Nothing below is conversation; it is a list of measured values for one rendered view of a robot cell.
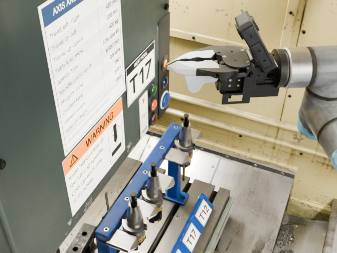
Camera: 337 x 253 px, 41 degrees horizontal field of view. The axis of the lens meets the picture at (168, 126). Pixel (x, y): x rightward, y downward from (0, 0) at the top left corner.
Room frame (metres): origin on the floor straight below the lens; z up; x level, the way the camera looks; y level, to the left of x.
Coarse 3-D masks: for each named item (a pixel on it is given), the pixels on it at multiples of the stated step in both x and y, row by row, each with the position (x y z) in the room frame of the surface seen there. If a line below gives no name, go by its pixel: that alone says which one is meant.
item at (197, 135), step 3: (192, 129) 1.09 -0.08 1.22; (192, 132) 1.08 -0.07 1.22; (195, 132) 1.08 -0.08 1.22; (198, 132) 1.08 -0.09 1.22; (201, 132) 1.08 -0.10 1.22; (192, 135) 1.06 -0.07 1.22; (195, 135) 1.06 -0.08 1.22; (198, 135) 1.06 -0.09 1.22; (201, 135) 1.06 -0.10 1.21; (195, 138) 1.05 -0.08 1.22; (198, 138) 1.05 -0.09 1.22; (201, 138) 1.05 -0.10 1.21
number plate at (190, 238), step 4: (192, 224) 0.93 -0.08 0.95; (188, 228) 0.91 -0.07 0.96; (192, 228) 0.91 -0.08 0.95; (196, 228) 0.92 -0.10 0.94; (188, 232) 0.89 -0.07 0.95; (192, 232) 0.90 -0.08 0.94; (196, 232) 0.91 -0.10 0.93; (184, 236) 0.88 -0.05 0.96; (188, 236) 0.88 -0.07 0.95; (192, 236) 0.89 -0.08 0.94; (196, 236) 0.90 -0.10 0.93; (184, 240) 0.86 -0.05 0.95; (188, 240) 0.87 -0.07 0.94; (192, 240) 0.88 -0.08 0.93; (196, 240) 0.89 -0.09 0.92; (188, 244) 0.86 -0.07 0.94; (192, 244) 0.87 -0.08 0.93; (188, 248) 0.85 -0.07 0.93; (192, 248) 0.86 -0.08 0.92
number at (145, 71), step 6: (150, 60) 0.64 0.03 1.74; (144, 66) 0.62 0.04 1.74; (150, 66) 0.64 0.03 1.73; (138, 72) 0.60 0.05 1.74; (144, 72) 0.62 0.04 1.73; (150, 72) 0.64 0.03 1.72; (138, 78) 0.60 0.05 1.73; (144, 78) 0.62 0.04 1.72; (138, 84) 0.60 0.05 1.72; (144, 84) 0.62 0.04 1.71; (138, 90) 0.60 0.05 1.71
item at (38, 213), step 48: (0, 0) 0.37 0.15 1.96; (144, 0) 0.63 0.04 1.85; (0, 48) 0.36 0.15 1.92; (144, 48) 0.62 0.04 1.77; (0, 96) 0.35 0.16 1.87; (48, 96) 0.41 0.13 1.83; (0, 144) 0.33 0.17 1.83; (48, 144) 0.39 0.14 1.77; (0, 192) 0.32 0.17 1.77; (48, 192) 0.38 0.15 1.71; (96, 192) 0.47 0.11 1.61; (0, 240) 0.31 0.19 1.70; (48, 240) 0.36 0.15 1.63
